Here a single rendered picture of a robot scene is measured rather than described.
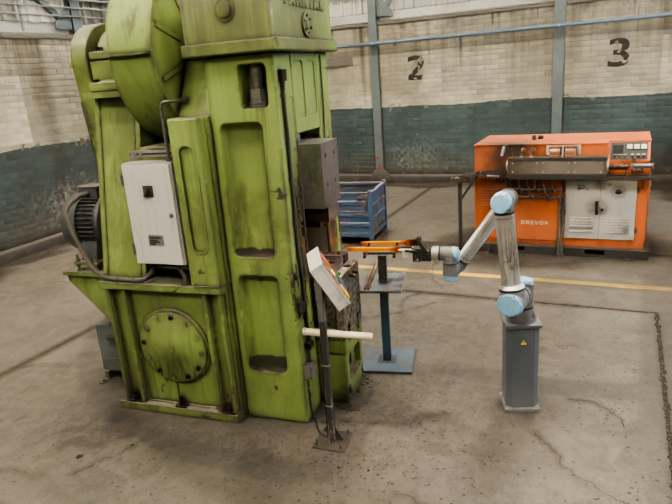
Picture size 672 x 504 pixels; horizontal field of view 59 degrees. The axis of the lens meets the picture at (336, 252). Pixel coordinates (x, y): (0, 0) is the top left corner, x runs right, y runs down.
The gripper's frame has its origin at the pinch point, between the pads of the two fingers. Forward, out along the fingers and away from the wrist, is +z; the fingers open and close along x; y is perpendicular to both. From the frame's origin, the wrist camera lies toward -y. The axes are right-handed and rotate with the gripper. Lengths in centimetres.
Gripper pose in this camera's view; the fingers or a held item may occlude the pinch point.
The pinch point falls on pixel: (400, 248)
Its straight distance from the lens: 379.7
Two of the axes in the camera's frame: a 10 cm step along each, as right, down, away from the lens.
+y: 0.6, 9.6, 2.9
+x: 3.3, -2.9, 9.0
